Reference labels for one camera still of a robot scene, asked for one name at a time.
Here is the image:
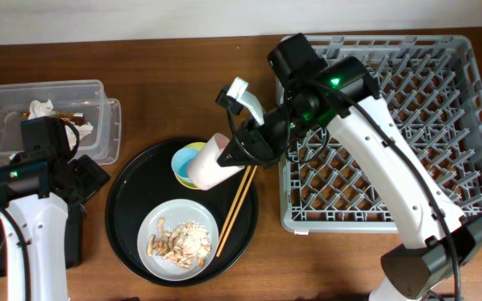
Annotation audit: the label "pink plastic cup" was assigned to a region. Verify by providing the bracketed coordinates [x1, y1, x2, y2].
[188, 133, 244, 191]

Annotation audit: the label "wooden chopstick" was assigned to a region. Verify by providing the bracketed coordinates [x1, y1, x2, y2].
[219, 166, 252, 242]
[215, 166, 258, 258]

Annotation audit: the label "blue plastic cup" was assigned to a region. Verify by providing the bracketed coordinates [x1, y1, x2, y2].
[171, 147, 199, 183]

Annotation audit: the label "yellow plastic bowl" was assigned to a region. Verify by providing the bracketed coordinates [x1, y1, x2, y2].
[174, 142, 206, 190]

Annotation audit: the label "brown foil wrapper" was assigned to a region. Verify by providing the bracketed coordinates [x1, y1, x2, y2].
[19, 111, 87, 125]

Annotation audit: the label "white napkin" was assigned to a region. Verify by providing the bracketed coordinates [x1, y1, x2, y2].
[28, 99, 94, 140]

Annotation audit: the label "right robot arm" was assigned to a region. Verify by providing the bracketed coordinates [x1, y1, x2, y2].
[216, 33, 482, 300]

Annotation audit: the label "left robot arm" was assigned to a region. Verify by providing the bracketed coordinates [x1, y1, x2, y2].
[0, 116, 110, 300]

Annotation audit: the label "white label on rack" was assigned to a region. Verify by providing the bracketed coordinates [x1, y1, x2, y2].
[294, 230, 310, 236]

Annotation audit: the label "grey plastic dishwasher rack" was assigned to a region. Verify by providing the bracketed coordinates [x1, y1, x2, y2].
[279, 35, 482, 234]

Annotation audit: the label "clear plastic waste bin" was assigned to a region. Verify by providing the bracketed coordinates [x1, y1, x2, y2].
[0, 79, 121, 166]

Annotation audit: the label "round black serving tray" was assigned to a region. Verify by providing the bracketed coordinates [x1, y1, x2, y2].
[105, 137, 259, 287]

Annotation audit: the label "food scraps on plate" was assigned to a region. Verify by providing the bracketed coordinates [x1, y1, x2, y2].
[146, 217, 213, 269]

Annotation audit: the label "grey plate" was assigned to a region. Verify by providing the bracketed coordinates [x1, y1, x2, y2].
[136, 199, 219, 283]

